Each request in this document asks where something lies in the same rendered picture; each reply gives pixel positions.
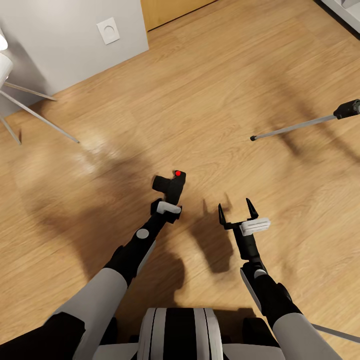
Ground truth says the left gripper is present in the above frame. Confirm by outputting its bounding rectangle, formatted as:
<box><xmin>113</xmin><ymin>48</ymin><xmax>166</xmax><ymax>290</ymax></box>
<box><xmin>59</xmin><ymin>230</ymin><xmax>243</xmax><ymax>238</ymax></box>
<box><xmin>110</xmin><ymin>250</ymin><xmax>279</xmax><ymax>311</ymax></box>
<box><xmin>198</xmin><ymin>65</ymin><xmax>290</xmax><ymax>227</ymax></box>
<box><xmin>150</xmin><ymin>198</ymin><xmax>181</xmax><ymax>227</ymax></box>

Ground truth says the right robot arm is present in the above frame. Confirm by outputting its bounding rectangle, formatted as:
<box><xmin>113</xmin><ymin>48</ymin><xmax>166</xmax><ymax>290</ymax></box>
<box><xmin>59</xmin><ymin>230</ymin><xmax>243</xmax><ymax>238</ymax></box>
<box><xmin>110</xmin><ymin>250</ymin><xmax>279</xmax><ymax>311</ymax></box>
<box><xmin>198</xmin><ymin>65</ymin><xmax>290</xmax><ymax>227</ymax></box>
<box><xmin>218</xmin><ymin>198</ymin><xmax>343</xmax><ymax>360</ymax></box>

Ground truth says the digital camera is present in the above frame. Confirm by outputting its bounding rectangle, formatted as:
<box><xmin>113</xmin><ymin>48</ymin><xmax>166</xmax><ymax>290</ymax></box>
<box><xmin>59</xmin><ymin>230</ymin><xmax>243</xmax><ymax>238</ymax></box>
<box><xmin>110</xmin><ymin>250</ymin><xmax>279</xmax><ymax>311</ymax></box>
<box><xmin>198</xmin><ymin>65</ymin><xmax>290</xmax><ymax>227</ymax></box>
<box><xmin>152</xmin><ymin>170</ymin><xmax>186</xmax><ymax>206</ymax></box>

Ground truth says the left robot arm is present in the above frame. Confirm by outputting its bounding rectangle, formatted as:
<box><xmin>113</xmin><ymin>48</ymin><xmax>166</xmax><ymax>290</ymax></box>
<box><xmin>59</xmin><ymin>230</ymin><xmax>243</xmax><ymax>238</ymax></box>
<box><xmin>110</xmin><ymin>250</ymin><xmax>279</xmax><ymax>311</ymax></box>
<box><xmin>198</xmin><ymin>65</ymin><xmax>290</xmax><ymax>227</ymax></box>
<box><xmin>0</xmin><ymin>198</ymin><xmax>182</xmax><ymax>360</ymax></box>

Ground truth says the robot trunk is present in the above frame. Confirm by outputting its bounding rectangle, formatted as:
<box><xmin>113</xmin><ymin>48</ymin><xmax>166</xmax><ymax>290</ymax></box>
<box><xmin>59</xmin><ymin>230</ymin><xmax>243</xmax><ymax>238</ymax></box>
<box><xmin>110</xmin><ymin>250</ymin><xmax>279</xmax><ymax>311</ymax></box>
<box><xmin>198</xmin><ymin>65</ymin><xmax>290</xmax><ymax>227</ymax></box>
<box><xmin>137</xmin><ymin>307</ymin><xmax>223</xmax><ymax>360</ymax></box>

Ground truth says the camera tripod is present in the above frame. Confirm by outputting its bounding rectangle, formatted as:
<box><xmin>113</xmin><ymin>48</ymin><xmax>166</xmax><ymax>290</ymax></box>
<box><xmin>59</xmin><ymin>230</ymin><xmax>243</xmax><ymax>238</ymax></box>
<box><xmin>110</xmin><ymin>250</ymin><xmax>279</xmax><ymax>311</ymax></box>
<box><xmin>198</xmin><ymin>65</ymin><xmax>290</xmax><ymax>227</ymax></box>
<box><xmin>250</xmin><ymin>99</ymin><xmax>360</xmax><ymax>344</ymax></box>

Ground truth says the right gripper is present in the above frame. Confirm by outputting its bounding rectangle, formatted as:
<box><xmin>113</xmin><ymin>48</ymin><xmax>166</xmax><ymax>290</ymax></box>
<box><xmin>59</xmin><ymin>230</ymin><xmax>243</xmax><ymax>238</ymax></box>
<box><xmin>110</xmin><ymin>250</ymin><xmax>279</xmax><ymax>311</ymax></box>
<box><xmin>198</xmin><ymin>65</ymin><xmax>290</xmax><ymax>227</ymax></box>
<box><xmin>218</xmin><ymin>198</ymin><xmax>259</xmax><ymax>247</ymax></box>

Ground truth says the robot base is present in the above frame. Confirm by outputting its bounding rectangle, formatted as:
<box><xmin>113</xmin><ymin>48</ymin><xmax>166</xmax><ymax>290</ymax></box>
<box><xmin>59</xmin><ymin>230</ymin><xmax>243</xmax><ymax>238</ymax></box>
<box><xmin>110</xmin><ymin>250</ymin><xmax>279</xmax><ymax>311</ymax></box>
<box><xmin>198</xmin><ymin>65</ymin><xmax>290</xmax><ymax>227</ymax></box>
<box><xmin>92</xmin><ymin>317</ymin><xmax>286</xmax><ymax>360</ymax></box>

